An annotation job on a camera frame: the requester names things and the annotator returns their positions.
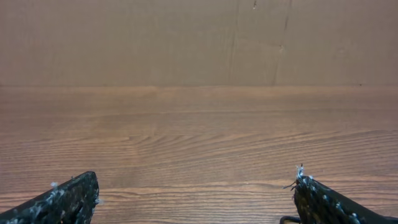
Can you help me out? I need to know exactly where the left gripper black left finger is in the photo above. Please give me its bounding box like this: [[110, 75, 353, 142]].
[[1, 171, 100, 224]]

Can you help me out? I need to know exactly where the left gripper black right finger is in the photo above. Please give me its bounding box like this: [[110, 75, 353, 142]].
[[292, 166, 397, 224]]

